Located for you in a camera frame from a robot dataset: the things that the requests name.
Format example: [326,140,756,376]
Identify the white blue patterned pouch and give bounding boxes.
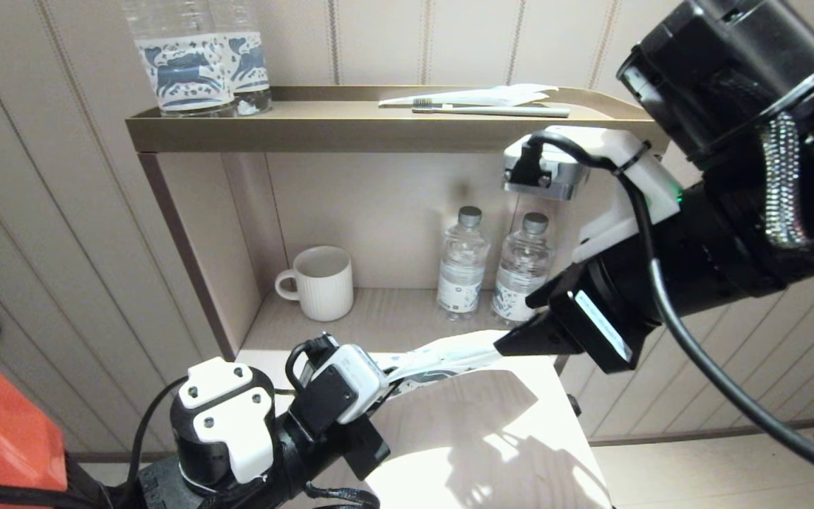
[368,329,529,391]

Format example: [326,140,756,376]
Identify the small grey-cap water bottle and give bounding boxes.
[437,206,489,322]
[490,212,556,327]

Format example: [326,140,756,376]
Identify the white ribbed mug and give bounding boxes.
[274,245,355,323]

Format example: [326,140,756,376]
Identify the grey-green toothbrush dark bristles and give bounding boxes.
[412,99,572,119]

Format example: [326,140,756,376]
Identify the white paper wrapper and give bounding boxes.
[379,83,560,109]

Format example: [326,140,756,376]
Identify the brown open shelf unit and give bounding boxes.
[126,85,669,368]

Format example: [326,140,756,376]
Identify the large deer-label water bottle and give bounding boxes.
[209,0,273,117]
[123,0,238,119]

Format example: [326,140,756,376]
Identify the black braided cable sleeve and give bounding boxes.
[202,481,381,509]

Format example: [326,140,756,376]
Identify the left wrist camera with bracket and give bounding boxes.
[285,336,389,444]

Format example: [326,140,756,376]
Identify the right camera black cable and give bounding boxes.
[526,131,814,488]

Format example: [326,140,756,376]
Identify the camera black cable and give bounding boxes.
[0,338,334,509]
[526,131,814,488]

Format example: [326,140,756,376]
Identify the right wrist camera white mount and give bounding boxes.
[503,125,685,268]

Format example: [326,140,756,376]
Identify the left camera black cable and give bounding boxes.
[0,338,334,509]

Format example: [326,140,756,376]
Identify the right arm braided cable sleeve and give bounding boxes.
[762,112,814,250]

